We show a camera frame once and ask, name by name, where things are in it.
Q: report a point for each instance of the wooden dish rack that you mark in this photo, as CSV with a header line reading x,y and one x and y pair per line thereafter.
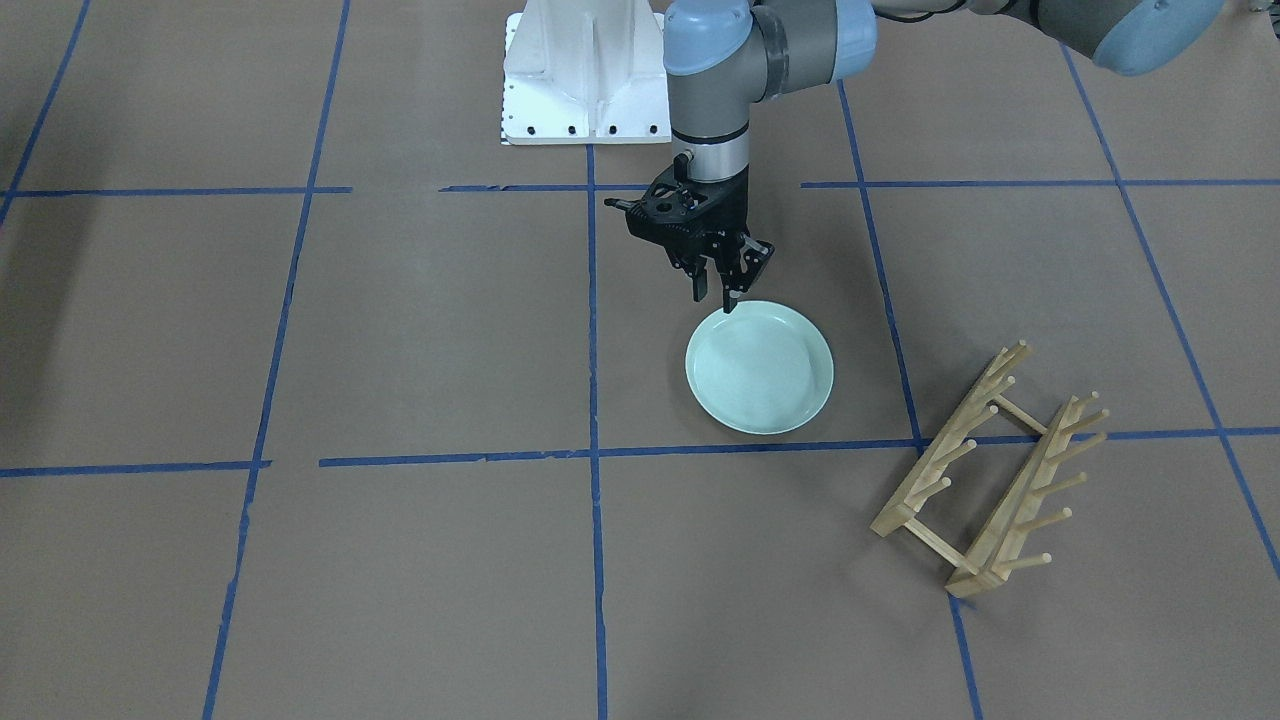
x,y
982,486

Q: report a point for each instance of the light green plate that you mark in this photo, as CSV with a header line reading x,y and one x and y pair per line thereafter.
x,y
763,369

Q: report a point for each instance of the white pedestal base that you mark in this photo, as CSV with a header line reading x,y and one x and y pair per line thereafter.
x,y
584,72

